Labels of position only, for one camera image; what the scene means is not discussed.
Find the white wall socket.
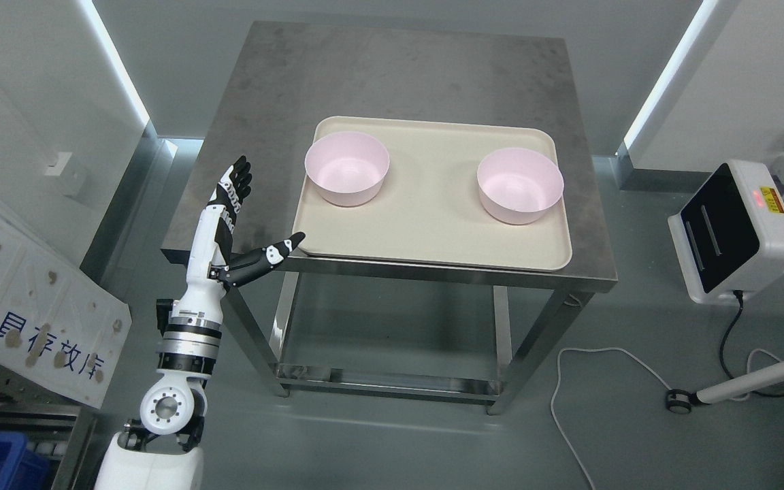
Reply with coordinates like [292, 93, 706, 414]
[43, 151, 74, 179]

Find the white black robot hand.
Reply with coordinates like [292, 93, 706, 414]
[186, 155, 306, 292]

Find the cream plastic tray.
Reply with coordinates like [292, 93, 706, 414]
[293, 116, 572, 271]

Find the stainless steel table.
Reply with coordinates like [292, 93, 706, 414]
[161, 22, 618, 415]

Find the pink bowl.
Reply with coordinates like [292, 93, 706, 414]
[476, 148, 564, 225]
[304, 131, 390, 208]

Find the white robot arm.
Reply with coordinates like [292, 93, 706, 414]
[94, 280, 226, 489]

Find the white black box device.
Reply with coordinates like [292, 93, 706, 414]
[667, 159, 784, 305]

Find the white floor cable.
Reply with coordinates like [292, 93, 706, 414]
[551, 347, 673, 490]

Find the black power cable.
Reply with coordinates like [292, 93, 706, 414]
[719, 291, 784, 399]

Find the white stand leg with caster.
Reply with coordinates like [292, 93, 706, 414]
[664, 361, 784, 414]

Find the white sign board with text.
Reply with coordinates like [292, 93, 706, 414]
[0, 213, 133, 408]

